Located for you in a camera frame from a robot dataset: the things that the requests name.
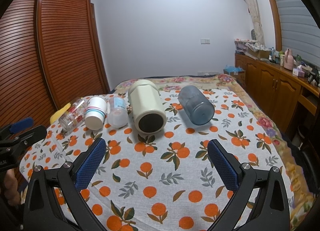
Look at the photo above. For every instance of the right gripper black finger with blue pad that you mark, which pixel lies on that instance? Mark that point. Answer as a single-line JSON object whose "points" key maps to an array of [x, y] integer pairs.
{"points": [[270, 210], [53, 200]]}

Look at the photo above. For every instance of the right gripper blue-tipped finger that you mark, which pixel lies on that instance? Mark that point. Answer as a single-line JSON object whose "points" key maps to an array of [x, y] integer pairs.
{"points": [[14, 128]]}

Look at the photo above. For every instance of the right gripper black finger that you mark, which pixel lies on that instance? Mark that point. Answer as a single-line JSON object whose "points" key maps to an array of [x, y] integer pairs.
{"points": [[28, 138]]}

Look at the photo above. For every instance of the white paper cup striped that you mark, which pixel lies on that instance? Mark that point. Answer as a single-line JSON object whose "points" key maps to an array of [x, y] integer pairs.
{"points": [[95, 113]]}

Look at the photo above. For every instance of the clear printed glass cup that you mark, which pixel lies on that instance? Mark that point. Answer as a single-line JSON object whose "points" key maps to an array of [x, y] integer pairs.
{"points": [[74, 115]]}

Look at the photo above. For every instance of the translucent plastic cup blue label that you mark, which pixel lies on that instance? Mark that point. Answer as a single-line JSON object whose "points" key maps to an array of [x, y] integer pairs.
{"points": [[117, 112]]}

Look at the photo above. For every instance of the person's hand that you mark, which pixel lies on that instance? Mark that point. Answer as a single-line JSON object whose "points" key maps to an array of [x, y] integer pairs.
{"points": [[11, 188]]}

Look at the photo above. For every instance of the floral bed blanket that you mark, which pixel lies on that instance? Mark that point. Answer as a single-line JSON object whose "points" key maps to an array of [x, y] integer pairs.
{"points": [[275, 126]]}

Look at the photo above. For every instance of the yellow plush toy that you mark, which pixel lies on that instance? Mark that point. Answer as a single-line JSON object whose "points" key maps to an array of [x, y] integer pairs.
{"points": [[59, 113]]}

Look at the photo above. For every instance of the brown louvered wardrobe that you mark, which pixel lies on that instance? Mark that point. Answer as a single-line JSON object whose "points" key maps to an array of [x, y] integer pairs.
{"points": [[50, 55]]}

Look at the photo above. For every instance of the orange print white cloth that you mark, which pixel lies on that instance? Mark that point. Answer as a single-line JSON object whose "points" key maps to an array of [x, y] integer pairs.
{"points": [[59, 147]]}

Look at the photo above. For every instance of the wooden sideboard cabinet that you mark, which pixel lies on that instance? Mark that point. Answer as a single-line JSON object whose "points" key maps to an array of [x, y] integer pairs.
{"points": [[283, 97]]}

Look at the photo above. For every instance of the cream faceted mug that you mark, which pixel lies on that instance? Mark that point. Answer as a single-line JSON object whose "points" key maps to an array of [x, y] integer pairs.
{"points": [[148, 110]]}

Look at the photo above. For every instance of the pink tissue box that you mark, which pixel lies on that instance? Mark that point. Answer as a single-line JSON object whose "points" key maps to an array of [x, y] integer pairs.
{"points": [[298, 72]]}

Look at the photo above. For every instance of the blue bag on box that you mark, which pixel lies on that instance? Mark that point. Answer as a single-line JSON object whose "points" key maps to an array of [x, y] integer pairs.
{"points": [[236, 72]]}

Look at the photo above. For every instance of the pink thermos jug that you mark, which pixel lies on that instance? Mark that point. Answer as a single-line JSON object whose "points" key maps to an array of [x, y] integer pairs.
{"points": [[288, 60]]}

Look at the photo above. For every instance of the stack of patterned boxes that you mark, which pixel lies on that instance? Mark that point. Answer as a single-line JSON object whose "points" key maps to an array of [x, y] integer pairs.
{"points": [[251, 48]]}

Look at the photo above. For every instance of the patterned curtain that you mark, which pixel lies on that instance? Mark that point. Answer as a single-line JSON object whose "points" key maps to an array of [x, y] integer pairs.
{"points": [[255, 16]]}

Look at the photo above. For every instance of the white wall switch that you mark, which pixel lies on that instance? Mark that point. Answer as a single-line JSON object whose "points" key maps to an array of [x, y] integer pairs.
{"points": [[205, 41]]}

